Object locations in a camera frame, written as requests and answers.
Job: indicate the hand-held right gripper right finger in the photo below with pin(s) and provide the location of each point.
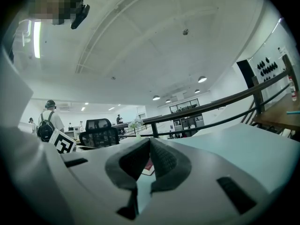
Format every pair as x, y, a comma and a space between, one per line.
199, 196

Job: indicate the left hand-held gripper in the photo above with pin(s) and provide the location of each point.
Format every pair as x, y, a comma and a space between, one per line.
62, 142

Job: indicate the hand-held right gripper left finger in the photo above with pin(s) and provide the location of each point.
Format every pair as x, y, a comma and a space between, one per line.
93, 172

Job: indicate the red item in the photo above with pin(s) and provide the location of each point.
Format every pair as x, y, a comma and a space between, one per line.
148, 169

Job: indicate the black backpack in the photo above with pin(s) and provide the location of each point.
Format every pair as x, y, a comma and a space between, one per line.
45, 129

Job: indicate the black mesh office chair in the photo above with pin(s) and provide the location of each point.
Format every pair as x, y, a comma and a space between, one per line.
99, 132

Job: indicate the white table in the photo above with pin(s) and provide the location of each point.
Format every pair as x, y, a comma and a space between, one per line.
239, 149

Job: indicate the white flowers in vase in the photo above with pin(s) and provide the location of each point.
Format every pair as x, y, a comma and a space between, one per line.
136, 123

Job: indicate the black shelving unit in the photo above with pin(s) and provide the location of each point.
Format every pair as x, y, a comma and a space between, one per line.
187, 118

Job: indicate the dark wooden railing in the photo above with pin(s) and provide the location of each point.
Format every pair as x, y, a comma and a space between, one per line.
211, 104

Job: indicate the dome pendant lamp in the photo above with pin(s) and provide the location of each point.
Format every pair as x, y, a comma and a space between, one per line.
202, 79
168, 101
197, 91
156, 97

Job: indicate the long ceiling light strip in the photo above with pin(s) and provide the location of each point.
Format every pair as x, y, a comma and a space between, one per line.
37, 40

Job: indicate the brown wooden platform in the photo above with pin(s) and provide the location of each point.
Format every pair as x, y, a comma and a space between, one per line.
276, 114

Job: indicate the teal stick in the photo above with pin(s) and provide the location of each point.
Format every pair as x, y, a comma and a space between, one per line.
293, 112

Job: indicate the person's head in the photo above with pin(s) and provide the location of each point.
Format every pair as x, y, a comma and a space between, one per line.
48, 3

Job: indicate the red fire extinguisher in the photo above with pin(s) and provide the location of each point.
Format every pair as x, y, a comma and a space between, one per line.
292, 89

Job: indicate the small round ceiling fixture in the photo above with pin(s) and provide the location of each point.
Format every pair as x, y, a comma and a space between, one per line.
185, 32

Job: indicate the black wall panel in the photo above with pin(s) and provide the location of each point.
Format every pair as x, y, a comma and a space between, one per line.
245, 72

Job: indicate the group of black wall ornaments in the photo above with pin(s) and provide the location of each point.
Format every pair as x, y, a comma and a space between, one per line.
267, 68

